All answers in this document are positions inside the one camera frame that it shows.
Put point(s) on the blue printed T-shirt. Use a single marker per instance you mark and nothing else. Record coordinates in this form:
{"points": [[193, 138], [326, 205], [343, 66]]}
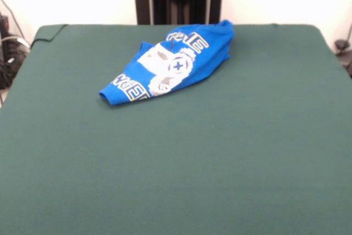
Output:
{"points": [[209, 53]]}

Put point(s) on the dark green table cloth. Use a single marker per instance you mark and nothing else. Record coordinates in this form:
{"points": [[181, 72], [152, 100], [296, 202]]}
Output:
{"points": [[137, 163]]}

